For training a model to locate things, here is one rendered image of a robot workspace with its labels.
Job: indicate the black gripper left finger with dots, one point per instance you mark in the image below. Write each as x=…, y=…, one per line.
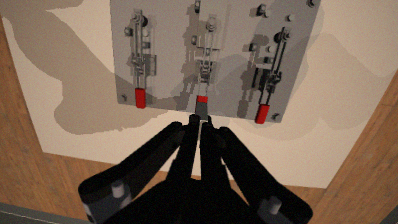
x=107, y=192

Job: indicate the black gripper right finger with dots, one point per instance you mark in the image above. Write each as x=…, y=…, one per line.
x=272, y=201

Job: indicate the grey metal fixture plate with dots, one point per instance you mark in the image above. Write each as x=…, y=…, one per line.
x=171, y=24

